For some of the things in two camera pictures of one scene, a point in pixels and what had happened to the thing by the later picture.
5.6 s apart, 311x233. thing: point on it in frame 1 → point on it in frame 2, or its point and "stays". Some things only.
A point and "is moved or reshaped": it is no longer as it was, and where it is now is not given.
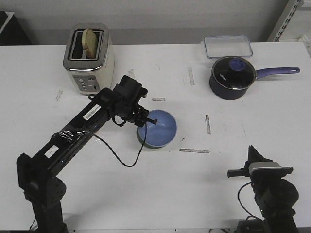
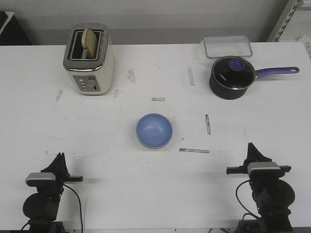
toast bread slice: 90,43 stays
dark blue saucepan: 236,94 stays
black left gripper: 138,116 → 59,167
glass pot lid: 233,73 stays
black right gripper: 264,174 stays
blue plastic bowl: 163,133 is moved or reshaped
